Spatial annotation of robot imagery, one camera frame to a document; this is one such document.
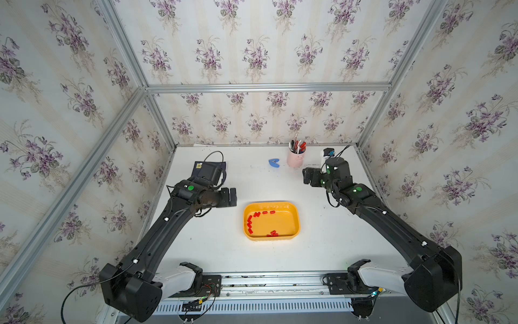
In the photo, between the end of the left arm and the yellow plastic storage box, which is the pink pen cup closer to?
the yellow plastic storage box

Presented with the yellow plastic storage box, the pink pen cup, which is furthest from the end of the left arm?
the pink pen cup

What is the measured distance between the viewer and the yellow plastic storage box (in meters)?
0.86
